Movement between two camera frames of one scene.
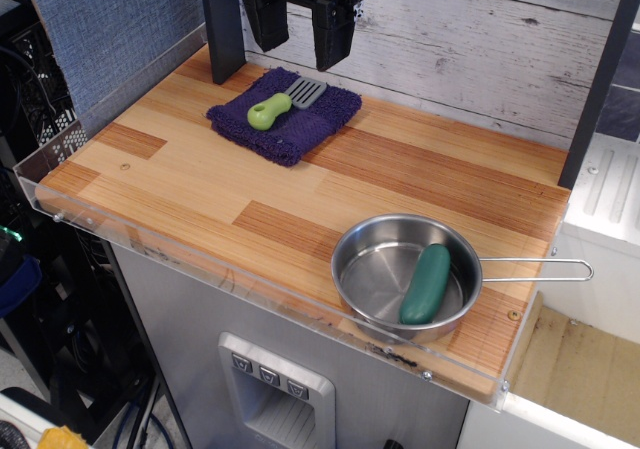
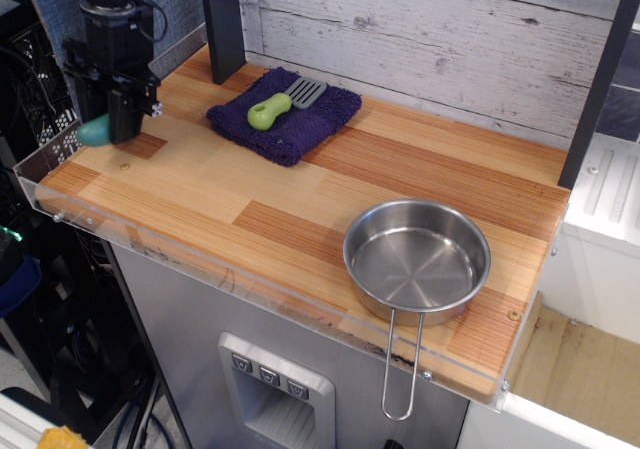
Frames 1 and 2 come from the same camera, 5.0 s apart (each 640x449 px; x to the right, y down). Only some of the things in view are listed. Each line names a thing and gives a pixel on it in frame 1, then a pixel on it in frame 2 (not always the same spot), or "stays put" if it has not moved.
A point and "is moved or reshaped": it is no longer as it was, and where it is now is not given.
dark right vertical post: [577, 153] stays put
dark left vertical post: [223, 22] stays put
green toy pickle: [426, 284] → [95, 132]
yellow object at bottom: [61, 437] stays put
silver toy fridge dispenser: [278, 404] stays put
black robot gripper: [334, 14] → [113, 67]
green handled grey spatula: [302, 93] stays put
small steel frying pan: [376, 260] is moved or reshaped
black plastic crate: [39, 123] stays put
